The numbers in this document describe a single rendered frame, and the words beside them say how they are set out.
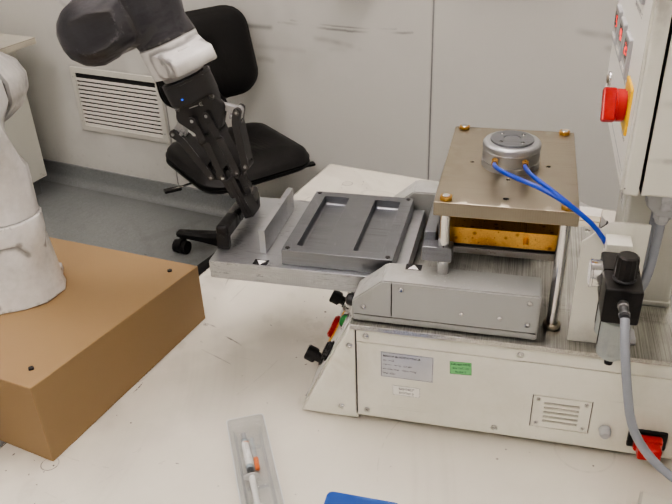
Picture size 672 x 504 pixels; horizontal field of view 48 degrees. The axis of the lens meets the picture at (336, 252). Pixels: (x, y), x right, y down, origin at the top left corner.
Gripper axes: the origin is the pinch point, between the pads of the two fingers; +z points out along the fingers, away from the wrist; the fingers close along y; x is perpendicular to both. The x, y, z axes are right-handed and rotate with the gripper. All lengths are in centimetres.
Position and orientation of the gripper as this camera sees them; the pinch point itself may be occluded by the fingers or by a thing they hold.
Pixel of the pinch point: (243, 194)
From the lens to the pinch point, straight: 119.0
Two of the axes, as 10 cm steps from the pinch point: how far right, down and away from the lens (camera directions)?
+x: -2.3, 5.0, -8.3
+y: -9.0, 2.2, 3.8
